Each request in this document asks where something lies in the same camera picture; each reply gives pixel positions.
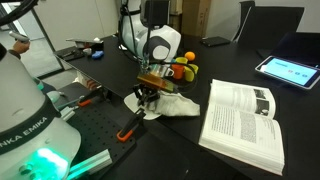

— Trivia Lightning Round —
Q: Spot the yellow cup front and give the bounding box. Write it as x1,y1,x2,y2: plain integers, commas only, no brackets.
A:
184,64,198,82

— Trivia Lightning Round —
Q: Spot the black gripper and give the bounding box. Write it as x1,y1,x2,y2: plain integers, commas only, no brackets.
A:
131,59,176,108

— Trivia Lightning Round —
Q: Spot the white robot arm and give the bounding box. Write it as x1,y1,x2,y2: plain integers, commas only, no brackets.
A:
118,0,181,106

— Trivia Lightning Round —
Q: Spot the operator hand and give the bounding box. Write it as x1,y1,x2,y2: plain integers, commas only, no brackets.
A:
13,41,30,54

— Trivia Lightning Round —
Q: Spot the black perforated breadboard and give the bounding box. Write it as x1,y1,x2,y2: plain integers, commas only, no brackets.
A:
55,83,135,180

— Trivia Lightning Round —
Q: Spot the orange black clamp near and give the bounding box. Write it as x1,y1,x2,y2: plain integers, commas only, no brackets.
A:
116,108,146,142

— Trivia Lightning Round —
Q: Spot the blue object on table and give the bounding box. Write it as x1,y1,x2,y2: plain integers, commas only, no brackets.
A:
91,51,104,59

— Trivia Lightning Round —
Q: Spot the yellow cup back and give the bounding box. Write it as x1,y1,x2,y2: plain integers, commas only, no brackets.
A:
175,57,188,64

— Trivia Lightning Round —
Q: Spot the aluminium rail profile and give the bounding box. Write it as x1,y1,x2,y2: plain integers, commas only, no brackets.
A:
66,149,113,180

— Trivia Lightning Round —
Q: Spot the black office chair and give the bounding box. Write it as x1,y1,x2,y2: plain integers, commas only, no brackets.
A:
233,0,304,49

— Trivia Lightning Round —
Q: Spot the white Franka robot base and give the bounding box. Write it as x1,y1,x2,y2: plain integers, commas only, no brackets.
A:
0,48,81,180

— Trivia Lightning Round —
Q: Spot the orange ball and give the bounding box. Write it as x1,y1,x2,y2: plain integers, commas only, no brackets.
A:
184,51,195,61

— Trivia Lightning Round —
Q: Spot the orange plastic cup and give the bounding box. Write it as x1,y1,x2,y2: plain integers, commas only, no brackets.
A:
171,64,184,79

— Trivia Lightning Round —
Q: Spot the white square plate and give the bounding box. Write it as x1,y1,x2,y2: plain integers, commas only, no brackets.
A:
124,93,160,120

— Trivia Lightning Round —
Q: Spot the yellow cup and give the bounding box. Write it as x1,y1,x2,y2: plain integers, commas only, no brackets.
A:
184,64,198,82
175,57,188,64

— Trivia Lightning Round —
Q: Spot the open white paper book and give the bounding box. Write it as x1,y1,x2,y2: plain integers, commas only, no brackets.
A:
199,79,285,175

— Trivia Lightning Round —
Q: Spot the white VR controller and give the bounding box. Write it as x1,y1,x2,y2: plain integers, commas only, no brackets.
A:
9,31,29,42

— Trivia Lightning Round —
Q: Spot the black phone on table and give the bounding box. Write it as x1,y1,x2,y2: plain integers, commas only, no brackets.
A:
200,36,230,47

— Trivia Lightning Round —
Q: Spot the cardboard box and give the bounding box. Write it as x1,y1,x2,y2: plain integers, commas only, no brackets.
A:
181,0,212,37

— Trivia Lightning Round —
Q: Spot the white terry towel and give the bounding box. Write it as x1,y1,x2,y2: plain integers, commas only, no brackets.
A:
147,91,200,117

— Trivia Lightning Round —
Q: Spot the amber wrist camera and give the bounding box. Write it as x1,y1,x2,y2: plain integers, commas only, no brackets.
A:
137,74,174,92

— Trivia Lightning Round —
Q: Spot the tablet with blue screen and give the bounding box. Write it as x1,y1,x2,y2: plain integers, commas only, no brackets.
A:
255,56,320,90

